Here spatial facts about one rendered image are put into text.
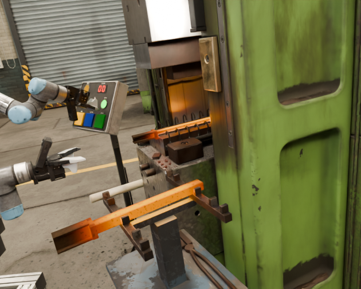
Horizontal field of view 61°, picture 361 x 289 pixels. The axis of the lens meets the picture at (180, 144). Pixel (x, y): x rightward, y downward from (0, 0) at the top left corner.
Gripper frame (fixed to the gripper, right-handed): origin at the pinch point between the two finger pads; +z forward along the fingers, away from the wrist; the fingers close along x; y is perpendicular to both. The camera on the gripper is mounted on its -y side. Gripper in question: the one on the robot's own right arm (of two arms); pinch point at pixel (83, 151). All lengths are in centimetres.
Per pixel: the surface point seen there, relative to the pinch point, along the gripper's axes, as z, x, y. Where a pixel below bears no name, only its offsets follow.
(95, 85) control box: 19, -59, -18
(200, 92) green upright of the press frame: 63, -19, -9
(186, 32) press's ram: 45, 12, -38
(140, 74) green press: 172, -480, 20
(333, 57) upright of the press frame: 82, 44, -23
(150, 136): 27.8, 0.6, 0.6
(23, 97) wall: -65, -822, 58
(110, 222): -1, 53, 3
